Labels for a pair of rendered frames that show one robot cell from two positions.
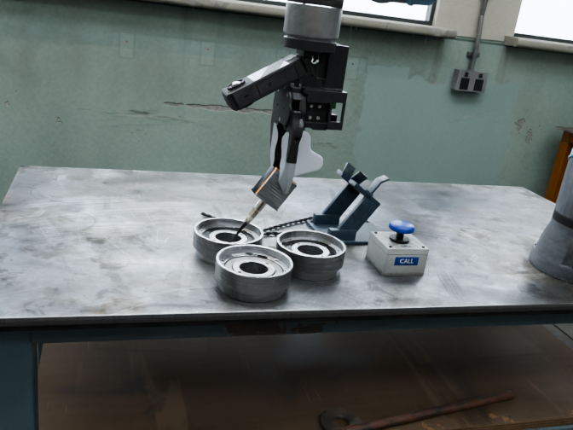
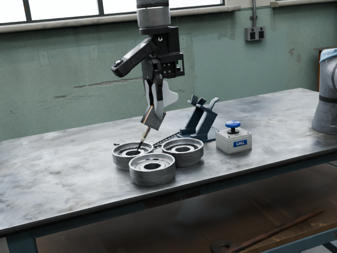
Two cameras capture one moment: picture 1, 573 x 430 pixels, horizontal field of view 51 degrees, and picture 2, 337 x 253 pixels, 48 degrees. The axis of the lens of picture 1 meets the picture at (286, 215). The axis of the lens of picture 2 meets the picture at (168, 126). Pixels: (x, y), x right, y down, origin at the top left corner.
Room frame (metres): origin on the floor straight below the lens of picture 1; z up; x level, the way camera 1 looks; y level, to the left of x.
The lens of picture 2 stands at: (-0.07, 0.00, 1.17)
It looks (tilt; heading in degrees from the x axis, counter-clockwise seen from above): 17 degrees down; 359
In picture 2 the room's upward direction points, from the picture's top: 5 degrees counter-clockwise
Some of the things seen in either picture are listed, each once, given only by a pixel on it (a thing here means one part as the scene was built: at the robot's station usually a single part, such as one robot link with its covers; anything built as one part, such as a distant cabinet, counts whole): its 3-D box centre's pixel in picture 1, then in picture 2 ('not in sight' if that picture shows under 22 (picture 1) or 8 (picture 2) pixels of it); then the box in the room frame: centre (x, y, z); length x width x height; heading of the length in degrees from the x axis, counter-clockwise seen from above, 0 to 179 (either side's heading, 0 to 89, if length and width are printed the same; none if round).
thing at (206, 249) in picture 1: (228, 242); (133, 156); (0.83, 0.08, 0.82); 0.10 x 0.10 x 0.04
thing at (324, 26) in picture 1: (311, 23); (153, 18); (0.83, 0.00, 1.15); 0.08 x 0.08 x 0.05
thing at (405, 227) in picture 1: (399, 236); (232, 130); (0.88, -0.18, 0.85); 0.04 x 0.04 x 0.05
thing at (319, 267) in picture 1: (309, 255); (182, 152); (0.83, -0.04, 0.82); 0.10 x 0.10 x 0.04
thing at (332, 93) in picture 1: (309, 84); (160, 53); (0.83, -0.01, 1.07); 0.09 x 0.08 x 0.12; 111
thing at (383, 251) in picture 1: (400, 252); (235, 139); (0.88, -0.19, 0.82); 0.08 x 0.07 x 0.05; 108
